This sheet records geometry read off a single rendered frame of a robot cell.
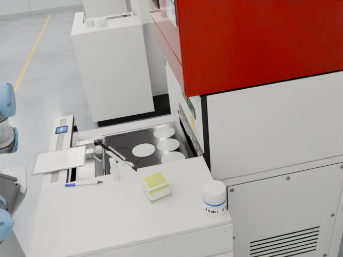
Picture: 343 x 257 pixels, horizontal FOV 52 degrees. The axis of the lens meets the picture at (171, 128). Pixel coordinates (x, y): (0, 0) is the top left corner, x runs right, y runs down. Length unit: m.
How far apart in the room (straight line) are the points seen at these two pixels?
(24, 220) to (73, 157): 1.39
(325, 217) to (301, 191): 0.26
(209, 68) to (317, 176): 0.75
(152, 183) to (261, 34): 0.61
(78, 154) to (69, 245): 0.47
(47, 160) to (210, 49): 0.80
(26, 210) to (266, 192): 1.88
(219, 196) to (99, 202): 0.42
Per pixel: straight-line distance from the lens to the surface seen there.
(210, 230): 1.13
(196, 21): 1.14
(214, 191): 1.07
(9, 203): 1.60
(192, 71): 1.19
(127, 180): 1.30
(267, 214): 1.71
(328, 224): 1.95
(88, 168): 1.56
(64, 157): 1.51
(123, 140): 1.65
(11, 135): 1.60
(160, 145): 1.57
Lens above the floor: 1.78
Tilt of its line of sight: 32 degrees down
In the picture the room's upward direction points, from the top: 7 degrees counter-clockwise
